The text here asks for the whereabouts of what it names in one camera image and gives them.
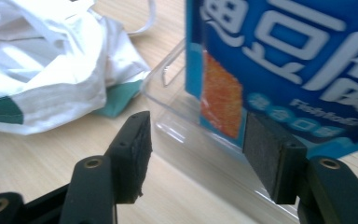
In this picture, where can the white tote bag coloured blobs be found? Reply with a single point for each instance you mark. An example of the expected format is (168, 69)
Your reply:
(59, 62)

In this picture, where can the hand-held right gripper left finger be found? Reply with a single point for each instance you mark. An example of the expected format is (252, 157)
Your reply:
(133, 152)

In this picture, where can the blue snack box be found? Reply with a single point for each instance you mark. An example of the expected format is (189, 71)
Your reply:
(279, 62)

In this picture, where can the clear plastic container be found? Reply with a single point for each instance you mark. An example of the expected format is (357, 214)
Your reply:
(174, 105)

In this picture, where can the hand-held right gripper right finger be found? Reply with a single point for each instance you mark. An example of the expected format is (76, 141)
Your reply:
(270, 158)

